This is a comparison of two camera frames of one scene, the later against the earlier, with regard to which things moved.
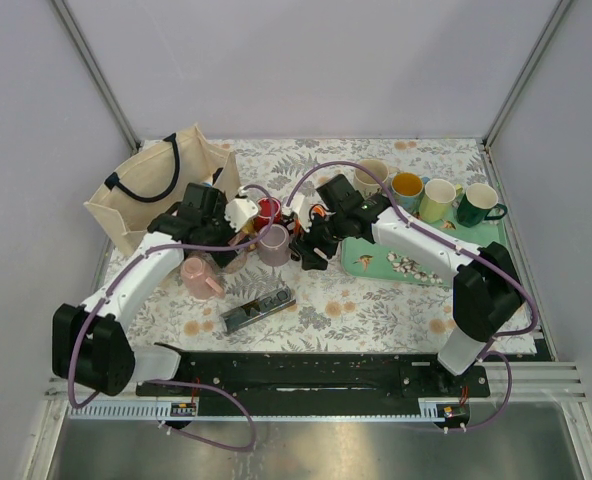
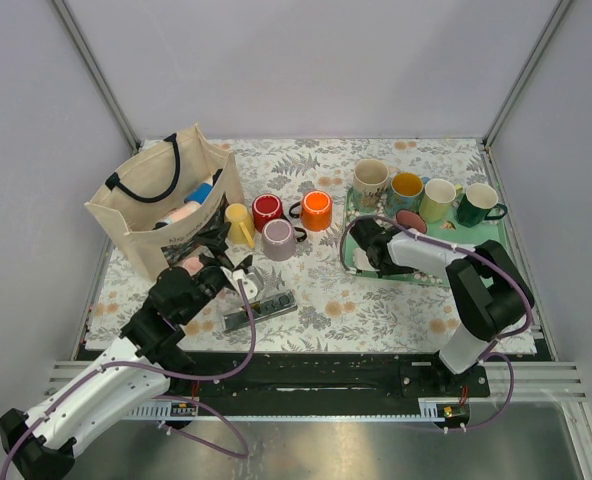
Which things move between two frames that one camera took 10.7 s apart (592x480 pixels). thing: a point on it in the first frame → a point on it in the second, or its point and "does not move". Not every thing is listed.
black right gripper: (306, 244) → (404, 269)
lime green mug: (437, 200) does not move
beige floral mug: (365, 183) does not move
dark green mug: (477, 204) does not move
